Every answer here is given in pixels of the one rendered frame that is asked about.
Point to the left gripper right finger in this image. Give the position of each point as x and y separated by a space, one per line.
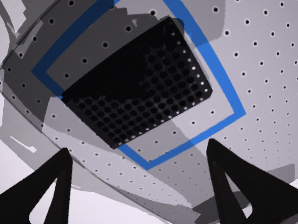
273 201

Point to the blue tape outline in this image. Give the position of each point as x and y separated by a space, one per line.
191 27

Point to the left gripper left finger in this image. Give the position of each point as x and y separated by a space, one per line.
17 202

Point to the black well plate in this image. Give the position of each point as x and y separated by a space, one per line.
162 41

